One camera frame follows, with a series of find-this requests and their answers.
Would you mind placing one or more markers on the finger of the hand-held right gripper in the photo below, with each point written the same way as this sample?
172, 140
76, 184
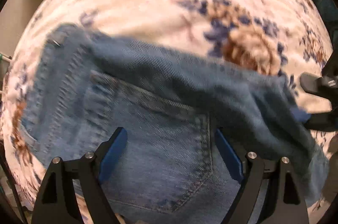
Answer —
322, 121
311, 82

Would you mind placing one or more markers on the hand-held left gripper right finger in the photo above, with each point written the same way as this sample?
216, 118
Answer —
228, 155

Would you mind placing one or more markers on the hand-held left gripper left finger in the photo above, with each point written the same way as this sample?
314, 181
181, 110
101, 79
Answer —
113, 158

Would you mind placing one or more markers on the blue denim pants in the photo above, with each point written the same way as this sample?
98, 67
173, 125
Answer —
158, 134

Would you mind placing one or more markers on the floral blanket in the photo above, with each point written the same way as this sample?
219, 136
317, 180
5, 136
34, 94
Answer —
158, 2

